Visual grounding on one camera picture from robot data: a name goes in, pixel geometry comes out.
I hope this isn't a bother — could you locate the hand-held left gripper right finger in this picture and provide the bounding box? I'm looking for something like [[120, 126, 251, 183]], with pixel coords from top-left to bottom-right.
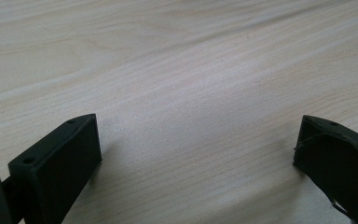
[[293, 114, 358, 224]]

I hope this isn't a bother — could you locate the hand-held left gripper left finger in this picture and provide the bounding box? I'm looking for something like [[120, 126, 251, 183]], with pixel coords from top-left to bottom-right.
[[7, 113, 103, 224]]

